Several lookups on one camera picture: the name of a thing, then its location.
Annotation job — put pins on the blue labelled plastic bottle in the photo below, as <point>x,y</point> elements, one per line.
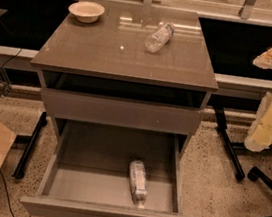
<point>137,177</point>

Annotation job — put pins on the clear plastic bottle on counter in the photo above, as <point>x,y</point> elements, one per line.
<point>155,41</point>

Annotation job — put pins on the grey drawer cabinet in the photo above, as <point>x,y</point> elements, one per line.
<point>109,59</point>

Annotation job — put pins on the open grey bottom drawer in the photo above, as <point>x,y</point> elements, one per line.
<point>88,174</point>

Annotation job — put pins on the closed grey upper drawer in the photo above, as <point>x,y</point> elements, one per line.
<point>82,107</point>

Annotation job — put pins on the cream ceramic bowl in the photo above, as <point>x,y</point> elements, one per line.
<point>87,12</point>

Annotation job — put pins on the black left table leg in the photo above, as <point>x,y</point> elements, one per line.
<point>29,142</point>

